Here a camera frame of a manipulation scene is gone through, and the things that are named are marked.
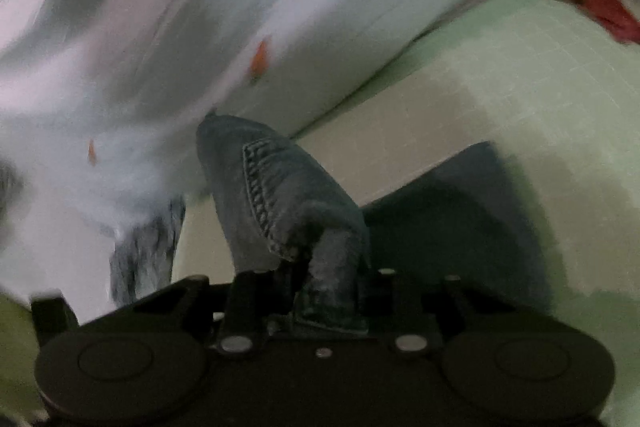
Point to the light carrot print quilt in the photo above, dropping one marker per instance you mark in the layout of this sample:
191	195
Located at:
225	7

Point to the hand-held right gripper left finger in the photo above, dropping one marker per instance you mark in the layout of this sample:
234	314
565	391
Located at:
244	299

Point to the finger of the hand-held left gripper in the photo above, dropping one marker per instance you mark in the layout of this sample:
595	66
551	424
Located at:
52	314

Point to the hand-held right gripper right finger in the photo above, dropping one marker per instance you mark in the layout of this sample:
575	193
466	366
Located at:
397	299

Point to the blue denim jeans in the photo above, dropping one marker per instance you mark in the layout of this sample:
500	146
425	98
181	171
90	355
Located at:
285	187

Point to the striped plaid shirt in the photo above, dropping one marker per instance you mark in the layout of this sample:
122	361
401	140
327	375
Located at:
145	247

